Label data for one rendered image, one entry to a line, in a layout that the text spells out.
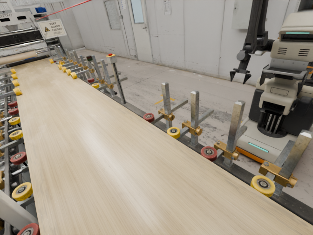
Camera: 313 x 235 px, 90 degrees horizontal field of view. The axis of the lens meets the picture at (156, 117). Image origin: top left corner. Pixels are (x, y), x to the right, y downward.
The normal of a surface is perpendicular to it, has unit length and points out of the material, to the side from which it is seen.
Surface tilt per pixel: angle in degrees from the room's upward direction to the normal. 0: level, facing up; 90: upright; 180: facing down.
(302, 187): 0
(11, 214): 90
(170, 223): 0
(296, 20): 42
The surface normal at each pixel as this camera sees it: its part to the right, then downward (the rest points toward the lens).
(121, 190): -0.13, -0.81
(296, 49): -0.73, 0.56
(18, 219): 0.65, 0.36
